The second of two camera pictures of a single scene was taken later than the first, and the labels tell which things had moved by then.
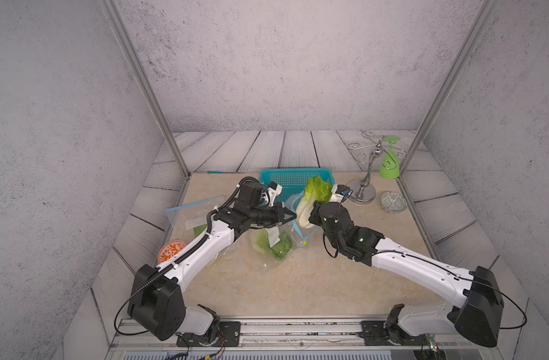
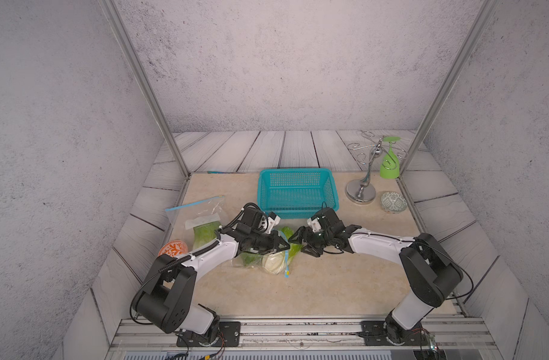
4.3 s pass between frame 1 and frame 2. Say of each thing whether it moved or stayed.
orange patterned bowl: stayed
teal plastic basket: stayed
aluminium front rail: stayed
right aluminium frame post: stayed
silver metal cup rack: stayed
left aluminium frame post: stayed
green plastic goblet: stayed
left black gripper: moved
